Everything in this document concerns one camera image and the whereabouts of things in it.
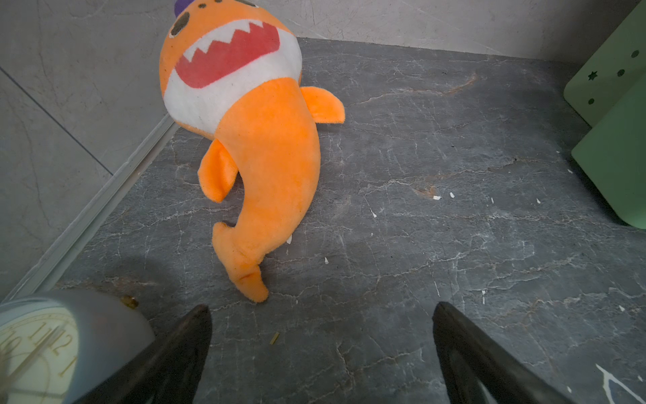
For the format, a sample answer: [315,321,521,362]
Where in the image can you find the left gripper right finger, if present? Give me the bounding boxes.
[432,301,572,403]

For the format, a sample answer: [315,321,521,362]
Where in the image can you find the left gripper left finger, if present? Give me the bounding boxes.
[77,304,212,404]

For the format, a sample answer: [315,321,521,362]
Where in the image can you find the green two-tier shelf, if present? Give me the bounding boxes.
[564,1,645,126]

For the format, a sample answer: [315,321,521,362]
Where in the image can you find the small grey alarm clock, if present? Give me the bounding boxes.
[1,290,155,403]

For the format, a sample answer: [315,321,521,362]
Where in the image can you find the small green cup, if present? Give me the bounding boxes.
[572,77,645,230]

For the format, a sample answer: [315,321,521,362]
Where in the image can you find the orange shark plush toy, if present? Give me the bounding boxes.
[159,1,346,303]

